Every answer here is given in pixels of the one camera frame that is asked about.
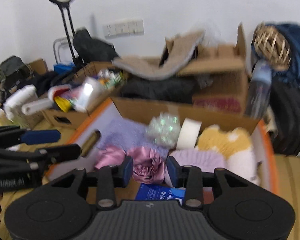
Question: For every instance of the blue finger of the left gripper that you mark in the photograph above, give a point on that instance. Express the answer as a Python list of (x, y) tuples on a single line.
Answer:
[(41, 137), (61, 153)]

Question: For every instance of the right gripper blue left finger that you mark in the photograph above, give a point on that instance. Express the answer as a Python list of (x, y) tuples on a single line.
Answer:
[(123, 172)]

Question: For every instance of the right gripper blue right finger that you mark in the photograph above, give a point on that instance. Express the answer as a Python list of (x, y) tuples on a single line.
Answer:
[(175, 171)]

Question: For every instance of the pink satin scrunchie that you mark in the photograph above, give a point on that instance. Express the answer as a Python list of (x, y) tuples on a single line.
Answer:
[(148, 165), (110, 156)]

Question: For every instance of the blue tissue pack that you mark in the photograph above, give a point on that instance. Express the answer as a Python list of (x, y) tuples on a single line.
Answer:
[(159, 193)]

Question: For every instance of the lilac towel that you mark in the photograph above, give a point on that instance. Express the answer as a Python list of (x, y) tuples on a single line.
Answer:
[(207, 161)]

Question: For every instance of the yellow white plush toy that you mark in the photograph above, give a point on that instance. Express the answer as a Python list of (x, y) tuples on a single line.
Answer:
[(235, 146)]

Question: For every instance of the purple knitted cloth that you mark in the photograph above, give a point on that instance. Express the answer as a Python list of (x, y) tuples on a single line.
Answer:
[(127, 134)]

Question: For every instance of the white lint roller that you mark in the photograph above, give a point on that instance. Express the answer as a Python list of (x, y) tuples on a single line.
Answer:
[(36, 106)]

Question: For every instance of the black backpack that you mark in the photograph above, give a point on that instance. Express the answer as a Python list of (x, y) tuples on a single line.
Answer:
[(12, 72)]

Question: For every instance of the floor cardboard box left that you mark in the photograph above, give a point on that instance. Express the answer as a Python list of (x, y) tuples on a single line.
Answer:
[(38, 67)]

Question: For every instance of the white plastic container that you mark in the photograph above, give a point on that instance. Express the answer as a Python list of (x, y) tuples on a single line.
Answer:
[(91, 90)]

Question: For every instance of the small brown cardboard box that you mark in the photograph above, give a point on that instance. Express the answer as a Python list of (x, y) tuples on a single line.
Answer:
[(72, 118)]

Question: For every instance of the black clothes pile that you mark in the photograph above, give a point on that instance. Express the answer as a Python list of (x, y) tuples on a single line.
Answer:
[(173, 89)]

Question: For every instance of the large open cardboard box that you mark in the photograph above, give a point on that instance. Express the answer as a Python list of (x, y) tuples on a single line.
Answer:
[(221, 69)]

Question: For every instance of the black trolley bag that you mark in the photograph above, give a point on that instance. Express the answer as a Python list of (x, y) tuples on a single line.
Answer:
[(93, 49)]

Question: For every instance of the blue water bottle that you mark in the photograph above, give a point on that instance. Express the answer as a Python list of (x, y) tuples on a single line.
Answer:
[(259, 90)]

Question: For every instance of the woven rattan ball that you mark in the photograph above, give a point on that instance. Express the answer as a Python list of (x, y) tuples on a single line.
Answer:
[(271, 45)]

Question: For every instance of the dark blue velvet cloth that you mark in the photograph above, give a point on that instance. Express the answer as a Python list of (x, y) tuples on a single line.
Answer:
[(291, 31)]

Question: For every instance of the metal folding stool frame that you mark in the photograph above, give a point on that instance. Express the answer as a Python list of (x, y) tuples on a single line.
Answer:
[(62, 53)]

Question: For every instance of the white wall socket strip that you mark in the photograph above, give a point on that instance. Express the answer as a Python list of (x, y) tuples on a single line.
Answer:
[(123, 28)]

